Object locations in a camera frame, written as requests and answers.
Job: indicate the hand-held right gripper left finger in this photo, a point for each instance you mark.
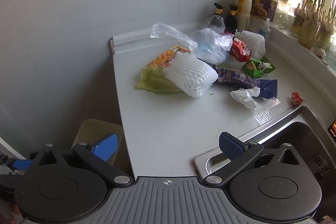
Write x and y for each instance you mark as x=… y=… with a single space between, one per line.
x=103 y=148

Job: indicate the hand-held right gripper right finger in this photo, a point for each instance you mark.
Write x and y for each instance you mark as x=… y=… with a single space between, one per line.
x=231 y=146

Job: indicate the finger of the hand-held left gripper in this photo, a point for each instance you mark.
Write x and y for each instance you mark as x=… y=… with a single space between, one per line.
x=21 y=164

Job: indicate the cream plastic trash bin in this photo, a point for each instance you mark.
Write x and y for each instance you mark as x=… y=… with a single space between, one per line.
x=92 y=129

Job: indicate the green snack packet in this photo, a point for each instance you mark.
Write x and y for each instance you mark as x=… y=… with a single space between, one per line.
x=256 y=66

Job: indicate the white crumpled tissue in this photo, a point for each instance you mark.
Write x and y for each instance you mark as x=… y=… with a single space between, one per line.
x=244 y=96

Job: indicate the dark blue noodle packet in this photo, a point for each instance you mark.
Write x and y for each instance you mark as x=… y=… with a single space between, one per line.
x=236 y=79

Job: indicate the stainless steel sink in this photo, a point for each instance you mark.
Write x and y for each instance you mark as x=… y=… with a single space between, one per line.
x=296 y=132

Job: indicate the small red wrapper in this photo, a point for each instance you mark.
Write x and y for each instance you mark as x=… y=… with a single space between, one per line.
x=296 y=99

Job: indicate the large cabbage leaf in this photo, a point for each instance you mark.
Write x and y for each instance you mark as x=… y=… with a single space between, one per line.
x=152 y=81

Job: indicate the large white foam fruit net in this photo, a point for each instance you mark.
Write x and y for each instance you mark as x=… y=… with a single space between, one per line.
x=189 y=74

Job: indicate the red snack packet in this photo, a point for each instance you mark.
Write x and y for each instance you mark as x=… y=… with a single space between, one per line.
x=239 y=50

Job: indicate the clear plastic bag blue contents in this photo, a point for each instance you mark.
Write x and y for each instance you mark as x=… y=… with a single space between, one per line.
x=210 y=48

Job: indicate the black device orange display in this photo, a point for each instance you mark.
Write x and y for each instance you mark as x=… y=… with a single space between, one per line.
x=332 y=129

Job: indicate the orange snack packet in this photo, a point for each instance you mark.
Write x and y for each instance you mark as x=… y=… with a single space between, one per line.
x=162 y=60

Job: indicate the small white foam fruit net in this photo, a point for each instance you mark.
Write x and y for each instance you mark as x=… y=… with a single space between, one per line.
x=253 y=41

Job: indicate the clear spray bottle blue label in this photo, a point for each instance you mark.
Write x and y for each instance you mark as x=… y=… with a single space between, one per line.
x=264 y=28

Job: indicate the dark sauce bottle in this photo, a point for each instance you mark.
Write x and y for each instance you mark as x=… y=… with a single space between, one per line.
x=232 y=20
x=219 y=7

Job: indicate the loose garlic bulb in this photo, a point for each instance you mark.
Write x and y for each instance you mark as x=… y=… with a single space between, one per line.
x=320 y=52

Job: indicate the long clear plastic bag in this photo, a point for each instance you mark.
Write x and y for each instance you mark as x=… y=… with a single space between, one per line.
x=168 y=31

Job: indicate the glass jar of sprouting garlic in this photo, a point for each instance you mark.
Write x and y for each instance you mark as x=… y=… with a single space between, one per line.
x=298 y=24
x=308 y=32

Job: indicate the cream bottle with gold cap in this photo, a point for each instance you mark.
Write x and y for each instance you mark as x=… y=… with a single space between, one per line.
x=244 y=6

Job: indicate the purple instant noodle cup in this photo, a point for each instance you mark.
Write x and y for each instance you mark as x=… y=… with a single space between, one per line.
x=262 y=8

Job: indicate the red label garlic sprout jar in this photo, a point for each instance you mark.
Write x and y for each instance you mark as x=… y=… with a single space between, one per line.
x=326 y=29

